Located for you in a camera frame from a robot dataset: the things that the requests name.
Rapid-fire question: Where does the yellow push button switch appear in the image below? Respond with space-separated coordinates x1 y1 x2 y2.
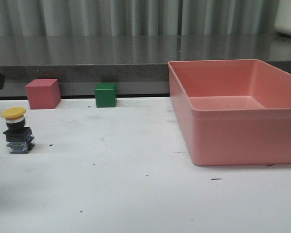
1 107 34 154

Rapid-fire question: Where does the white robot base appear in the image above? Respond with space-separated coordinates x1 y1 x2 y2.
274 0 291 36

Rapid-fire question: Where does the pink cube block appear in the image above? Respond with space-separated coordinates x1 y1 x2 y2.
25 79 61 109

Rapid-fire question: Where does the green cube block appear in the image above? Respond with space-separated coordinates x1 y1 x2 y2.
95 83 117 108

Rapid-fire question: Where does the grey stone counter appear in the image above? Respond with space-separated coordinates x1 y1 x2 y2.
0 34 291 99

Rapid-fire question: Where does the pink plastic bin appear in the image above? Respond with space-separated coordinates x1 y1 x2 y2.
168 59 291 166

